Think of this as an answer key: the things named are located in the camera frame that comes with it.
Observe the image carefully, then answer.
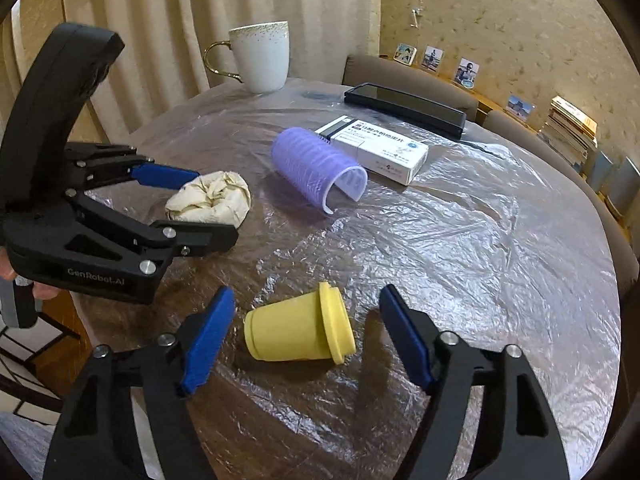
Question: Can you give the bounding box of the beige paper ball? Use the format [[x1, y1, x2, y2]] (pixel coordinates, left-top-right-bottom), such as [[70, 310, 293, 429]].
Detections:
[[165, 171, 252, 228]]

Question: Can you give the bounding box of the purple hair roller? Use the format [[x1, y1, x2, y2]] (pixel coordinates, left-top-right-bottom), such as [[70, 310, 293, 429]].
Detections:
[[271, 127, 368, 214]]

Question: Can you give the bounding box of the person's left hand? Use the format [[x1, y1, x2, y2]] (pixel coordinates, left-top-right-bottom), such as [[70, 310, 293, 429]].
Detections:
[[0, 246, 61, 302]]

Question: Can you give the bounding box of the beige curtain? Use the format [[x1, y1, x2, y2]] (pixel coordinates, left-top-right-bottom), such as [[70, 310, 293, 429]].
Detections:
[[1, 0, 381, 141]]

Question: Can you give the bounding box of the clear plastic table cover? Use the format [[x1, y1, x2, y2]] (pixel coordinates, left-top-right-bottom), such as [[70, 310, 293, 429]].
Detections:
[[75, 79, 620, 479]]

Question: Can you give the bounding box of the white medicine box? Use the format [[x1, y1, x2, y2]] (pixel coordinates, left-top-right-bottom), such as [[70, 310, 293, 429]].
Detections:
[[314, 115, 428, 186]]

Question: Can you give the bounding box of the grey speaker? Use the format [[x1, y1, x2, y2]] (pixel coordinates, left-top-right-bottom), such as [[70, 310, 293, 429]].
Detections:
[[606, 157, 640, 217]]

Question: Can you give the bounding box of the small blue grey box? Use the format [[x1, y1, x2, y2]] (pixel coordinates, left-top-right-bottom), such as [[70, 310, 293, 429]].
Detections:
[[585, 150, 613, 192]]

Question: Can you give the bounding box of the dark blue phone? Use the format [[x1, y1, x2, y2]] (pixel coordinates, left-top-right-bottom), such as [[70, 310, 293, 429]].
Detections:
[[344, 82, 466, 141]]

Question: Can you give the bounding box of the stack of books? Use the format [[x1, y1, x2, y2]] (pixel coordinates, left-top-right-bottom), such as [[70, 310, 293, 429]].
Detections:
[[538, 96, 598, 171]]

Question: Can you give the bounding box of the white mug with gold handle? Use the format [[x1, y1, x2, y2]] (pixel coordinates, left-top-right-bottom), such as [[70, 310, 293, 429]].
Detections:
[[203, 21, 290, 94]]

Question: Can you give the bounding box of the photo frame left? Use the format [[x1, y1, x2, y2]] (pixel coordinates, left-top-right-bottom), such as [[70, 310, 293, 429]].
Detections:
[[393, 44, 418, 66]]

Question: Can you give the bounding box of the photo frame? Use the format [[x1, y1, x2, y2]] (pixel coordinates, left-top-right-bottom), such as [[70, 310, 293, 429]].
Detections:
[[393, 44, 418, 66], [454, 58, 480, 89], [421, 46, 444, 74]]

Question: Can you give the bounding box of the photo frame middle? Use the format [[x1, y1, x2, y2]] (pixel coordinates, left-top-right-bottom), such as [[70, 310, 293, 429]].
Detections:
[[421, 46, 444, 74]]

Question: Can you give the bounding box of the photo frame right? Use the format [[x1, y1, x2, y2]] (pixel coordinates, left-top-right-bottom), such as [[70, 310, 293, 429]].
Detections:
[[454, 58, 480, 89]]

